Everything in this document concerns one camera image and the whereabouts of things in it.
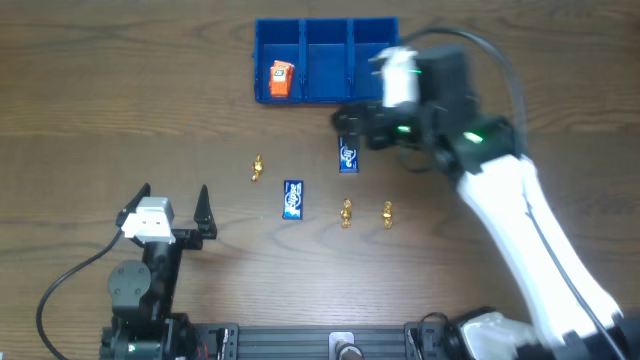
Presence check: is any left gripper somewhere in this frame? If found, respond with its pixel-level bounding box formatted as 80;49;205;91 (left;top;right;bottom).
115;182;219;251

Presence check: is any blue candy pack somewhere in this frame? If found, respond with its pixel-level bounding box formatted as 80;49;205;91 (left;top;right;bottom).
338;134;361;175
281;179;305;222

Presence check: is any blue tray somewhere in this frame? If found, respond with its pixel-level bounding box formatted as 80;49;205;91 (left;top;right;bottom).
253;16;402;106

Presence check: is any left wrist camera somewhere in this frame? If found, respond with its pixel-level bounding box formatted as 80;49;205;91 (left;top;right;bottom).
120;196;177;246

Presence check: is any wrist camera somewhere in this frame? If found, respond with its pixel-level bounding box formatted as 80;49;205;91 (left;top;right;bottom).
120;196;177;246
372;46;422;109

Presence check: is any black cable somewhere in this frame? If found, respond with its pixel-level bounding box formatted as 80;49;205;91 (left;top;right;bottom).
35;228;125;360
399;26;530;347

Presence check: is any mounting rail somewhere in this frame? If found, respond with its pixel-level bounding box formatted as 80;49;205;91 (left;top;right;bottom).
192;322;451;360

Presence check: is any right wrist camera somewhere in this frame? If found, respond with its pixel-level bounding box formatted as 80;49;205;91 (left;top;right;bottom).
372;46;422;109

